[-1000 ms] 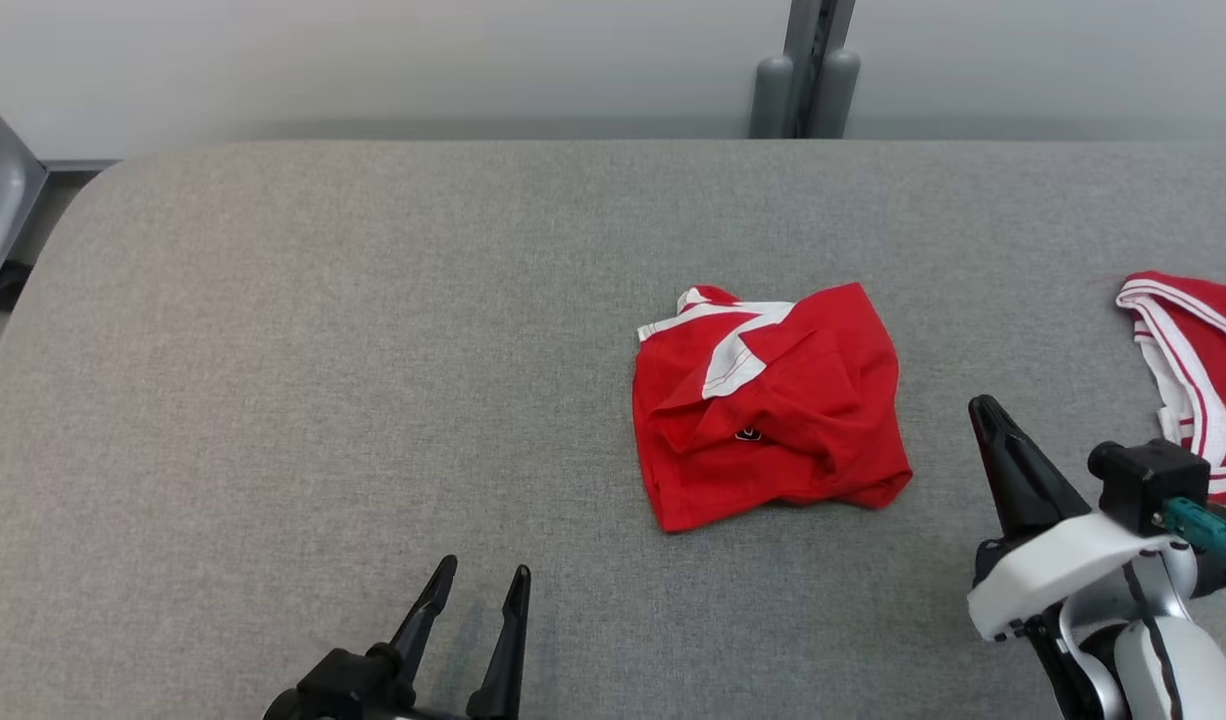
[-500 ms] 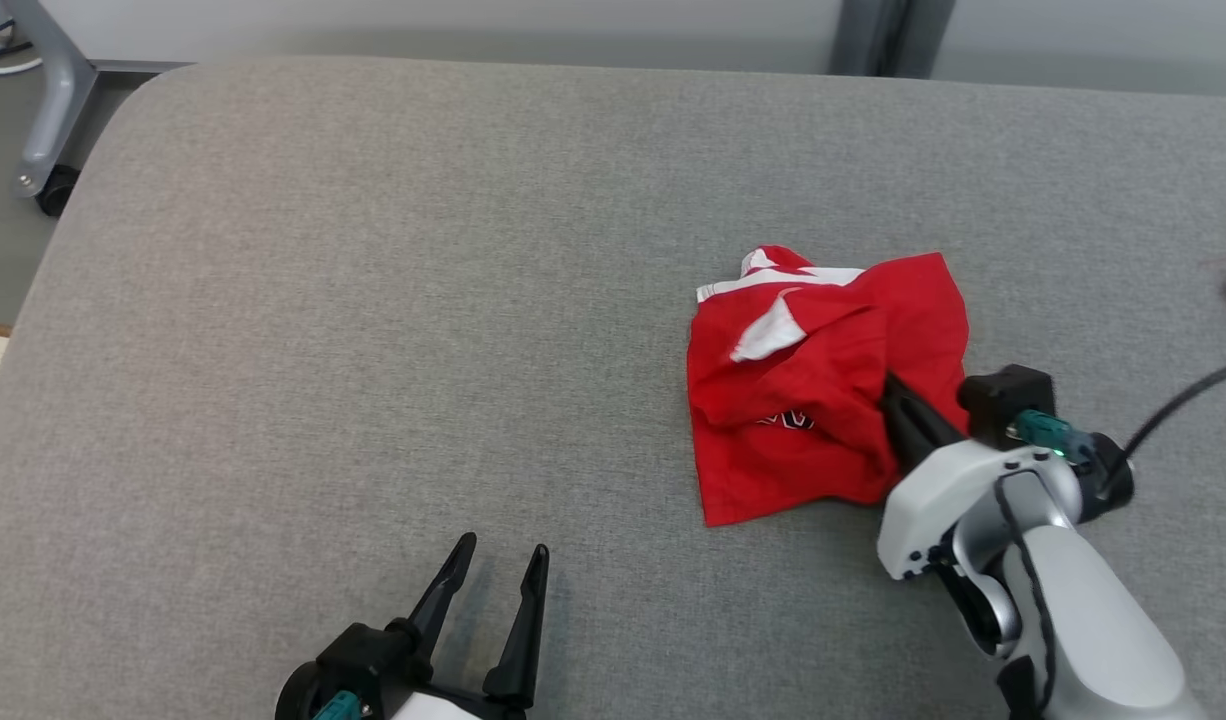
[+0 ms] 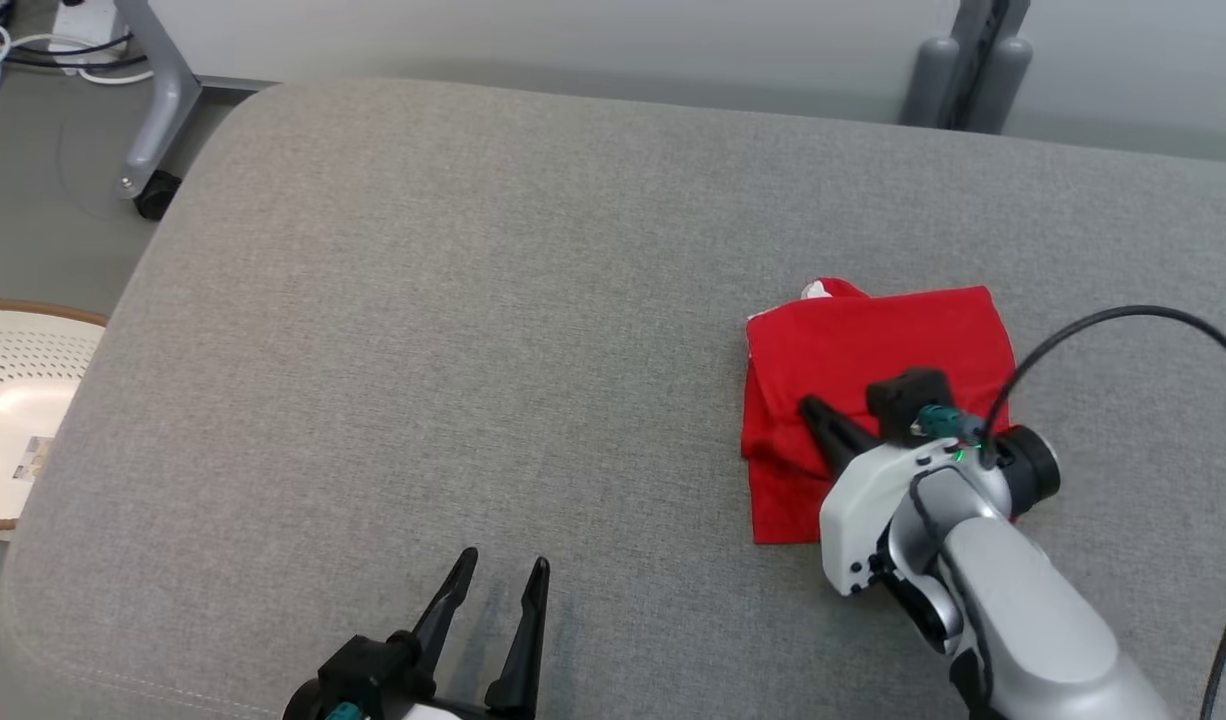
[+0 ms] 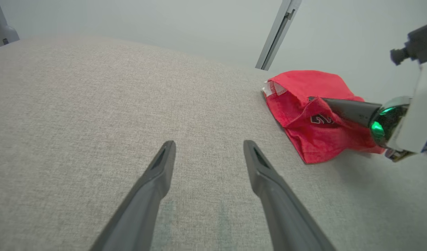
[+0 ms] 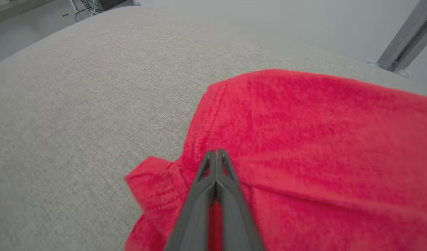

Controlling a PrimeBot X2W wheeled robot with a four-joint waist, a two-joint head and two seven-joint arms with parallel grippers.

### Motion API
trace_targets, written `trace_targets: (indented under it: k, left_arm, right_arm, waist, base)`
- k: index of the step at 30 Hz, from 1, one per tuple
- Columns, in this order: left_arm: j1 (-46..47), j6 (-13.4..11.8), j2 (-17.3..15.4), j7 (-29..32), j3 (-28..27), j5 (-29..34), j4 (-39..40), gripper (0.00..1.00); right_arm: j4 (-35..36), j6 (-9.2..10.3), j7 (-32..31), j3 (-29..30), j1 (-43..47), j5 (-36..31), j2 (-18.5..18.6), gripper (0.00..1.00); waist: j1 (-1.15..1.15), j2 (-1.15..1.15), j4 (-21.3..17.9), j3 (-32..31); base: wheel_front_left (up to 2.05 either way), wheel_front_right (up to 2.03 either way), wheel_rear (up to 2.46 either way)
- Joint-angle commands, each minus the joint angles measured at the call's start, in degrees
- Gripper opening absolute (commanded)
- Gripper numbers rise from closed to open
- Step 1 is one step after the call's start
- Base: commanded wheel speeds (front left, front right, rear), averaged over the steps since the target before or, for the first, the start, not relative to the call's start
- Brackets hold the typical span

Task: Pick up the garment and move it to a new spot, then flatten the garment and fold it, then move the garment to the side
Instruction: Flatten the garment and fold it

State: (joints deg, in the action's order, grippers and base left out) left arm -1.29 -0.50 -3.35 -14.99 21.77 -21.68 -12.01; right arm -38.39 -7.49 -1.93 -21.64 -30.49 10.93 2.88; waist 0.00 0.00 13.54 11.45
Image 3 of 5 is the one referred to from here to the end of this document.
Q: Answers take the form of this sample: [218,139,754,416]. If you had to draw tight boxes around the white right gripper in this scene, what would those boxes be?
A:
[798,395,986,599]

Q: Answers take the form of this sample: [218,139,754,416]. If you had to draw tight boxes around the teal right camera connector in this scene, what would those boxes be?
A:
[913,404,966,441]

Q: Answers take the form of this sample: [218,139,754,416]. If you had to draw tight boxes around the small printed label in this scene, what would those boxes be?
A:
[13,435,55,481]

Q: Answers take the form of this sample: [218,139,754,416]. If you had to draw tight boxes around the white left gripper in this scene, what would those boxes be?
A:
[281,546,552,720]

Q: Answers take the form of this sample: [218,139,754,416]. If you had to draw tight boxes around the red shorts with white trim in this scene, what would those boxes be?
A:
[741,277,1016,547]

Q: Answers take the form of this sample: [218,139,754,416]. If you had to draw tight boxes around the grey metal desk leg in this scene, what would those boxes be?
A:
[113,0,204,201]

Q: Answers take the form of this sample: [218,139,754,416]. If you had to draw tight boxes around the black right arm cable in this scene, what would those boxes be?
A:
[978,305,1226,720]

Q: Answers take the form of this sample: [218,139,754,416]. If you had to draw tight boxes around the grey partition post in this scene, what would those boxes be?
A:
[898,0,1034,136]

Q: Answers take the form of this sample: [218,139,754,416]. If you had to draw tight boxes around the black floor cable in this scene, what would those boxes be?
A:
[3,35,156,73]

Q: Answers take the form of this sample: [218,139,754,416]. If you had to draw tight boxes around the black caster wheel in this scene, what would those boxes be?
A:
[133,170,184,222]

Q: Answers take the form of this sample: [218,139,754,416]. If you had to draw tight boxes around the white perforated laundry basket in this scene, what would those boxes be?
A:
[0,297,110,531]

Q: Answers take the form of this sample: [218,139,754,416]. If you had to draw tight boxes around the white power strip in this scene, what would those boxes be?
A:
[48,0,124,53]

